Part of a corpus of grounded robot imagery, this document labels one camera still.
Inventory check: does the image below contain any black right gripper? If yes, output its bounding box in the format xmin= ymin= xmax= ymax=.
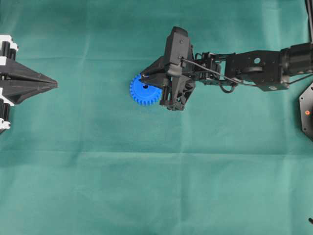
xmin=140 ymin=56 xmax=196 ymax=111

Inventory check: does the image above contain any black frame post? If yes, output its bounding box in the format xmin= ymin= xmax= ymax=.
xmin=305 ymin=0 xmax=313 ymax=43

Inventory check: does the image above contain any blue plastic gear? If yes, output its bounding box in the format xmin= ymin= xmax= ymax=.
xmin=129 ymin=74 xmax=162 ymax=106

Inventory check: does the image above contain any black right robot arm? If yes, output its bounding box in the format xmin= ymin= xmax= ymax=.
xmin=140 ymin=43 xmax=313 ymax=111

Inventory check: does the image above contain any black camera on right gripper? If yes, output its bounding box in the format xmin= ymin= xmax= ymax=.
xmin=164 ymin=26 xmax=192 ymax=66

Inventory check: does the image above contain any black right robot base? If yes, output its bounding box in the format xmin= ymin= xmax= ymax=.
xmin=299 ymin=83 xmax=313 ymax=141

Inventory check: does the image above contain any green cloth mat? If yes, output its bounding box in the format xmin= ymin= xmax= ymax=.
xmin=0 ymin=0 xmax=313 ymax=235

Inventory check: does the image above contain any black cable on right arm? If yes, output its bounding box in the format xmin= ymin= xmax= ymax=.
xmin=179 ymin=56 xmax=313 ymax=94

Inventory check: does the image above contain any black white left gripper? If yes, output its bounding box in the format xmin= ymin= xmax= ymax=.
xmin=0 ymin=35 xmax=58 ymax=134

